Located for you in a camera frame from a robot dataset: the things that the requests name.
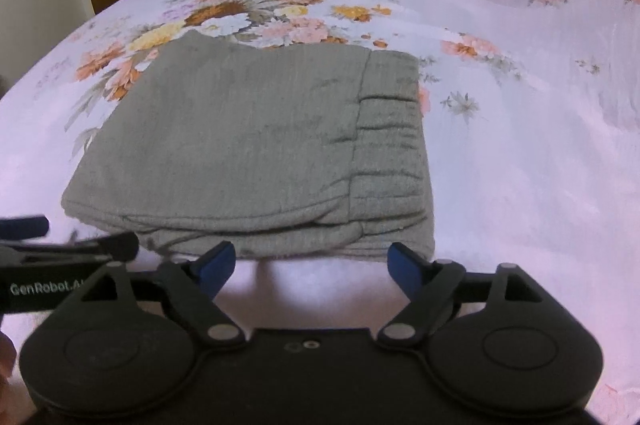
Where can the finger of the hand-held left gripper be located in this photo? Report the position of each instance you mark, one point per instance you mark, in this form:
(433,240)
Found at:
(22,227)
(100,247)

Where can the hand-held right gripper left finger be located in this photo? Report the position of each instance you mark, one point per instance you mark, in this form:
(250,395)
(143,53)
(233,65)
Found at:
(219,264)

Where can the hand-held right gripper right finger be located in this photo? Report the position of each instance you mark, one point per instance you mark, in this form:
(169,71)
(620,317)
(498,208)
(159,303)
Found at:
(402,267)

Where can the grey pants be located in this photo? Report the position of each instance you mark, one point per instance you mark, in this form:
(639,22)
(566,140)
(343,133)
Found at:
(260,140)

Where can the person's left hand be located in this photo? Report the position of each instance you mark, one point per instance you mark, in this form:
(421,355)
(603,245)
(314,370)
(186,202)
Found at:
(5,357)

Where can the pink floral bed sheet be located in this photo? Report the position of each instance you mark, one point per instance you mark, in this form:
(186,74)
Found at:
(525,130)

